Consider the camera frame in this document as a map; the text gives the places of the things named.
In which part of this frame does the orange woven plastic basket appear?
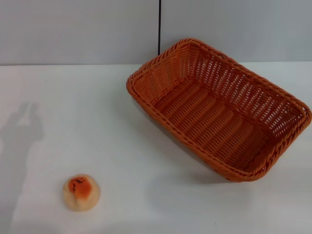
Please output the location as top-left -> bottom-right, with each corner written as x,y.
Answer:
126,38 -> 312,183

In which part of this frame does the round bun with orange top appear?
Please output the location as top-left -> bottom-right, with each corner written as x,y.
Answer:
62,173 -> 101,212

